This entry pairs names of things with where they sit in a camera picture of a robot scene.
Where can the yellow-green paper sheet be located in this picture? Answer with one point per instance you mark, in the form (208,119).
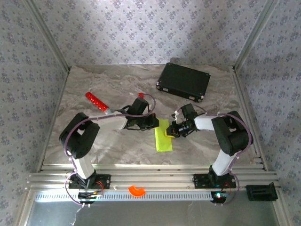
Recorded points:
(163,143)

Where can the orange curved plastic piece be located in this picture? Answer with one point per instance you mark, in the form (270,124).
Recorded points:
(136,191)

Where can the right controller board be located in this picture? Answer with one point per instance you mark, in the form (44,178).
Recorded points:
(221,196)

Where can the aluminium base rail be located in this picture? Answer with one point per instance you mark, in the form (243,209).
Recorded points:
(152,174)

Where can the controller board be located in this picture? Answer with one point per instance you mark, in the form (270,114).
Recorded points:
(221,196)
(85,195)

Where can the left controller board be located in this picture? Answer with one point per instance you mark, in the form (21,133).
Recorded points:
(85,195)

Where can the black hard case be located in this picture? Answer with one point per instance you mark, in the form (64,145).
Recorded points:
(183,81)

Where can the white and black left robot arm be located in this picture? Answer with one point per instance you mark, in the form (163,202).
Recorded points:
(80,139)

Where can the grey metal panel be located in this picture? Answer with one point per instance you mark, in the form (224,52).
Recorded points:
(152,214)

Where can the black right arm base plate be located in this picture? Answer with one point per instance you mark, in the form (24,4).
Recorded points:
(200,181)

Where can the aluminium frame post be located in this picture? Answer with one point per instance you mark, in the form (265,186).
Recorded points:
(47,35)
(256,35)

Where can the red toy microphone grey head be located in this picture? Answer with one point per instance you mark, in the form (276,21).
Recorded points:
(96,101)

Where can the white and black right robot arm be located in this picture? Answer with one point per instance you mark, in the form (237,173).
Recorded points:
(230,136)

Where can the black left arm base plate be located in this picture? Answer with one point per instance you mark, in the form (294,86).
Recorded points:
(105,181)

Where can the black plastic holder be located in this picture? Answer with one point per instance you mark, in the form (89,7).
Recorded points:
(261,191)

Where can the aluminium side rail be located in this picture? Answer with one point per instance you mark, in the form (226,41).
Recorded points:
(244,103)
(53,122)

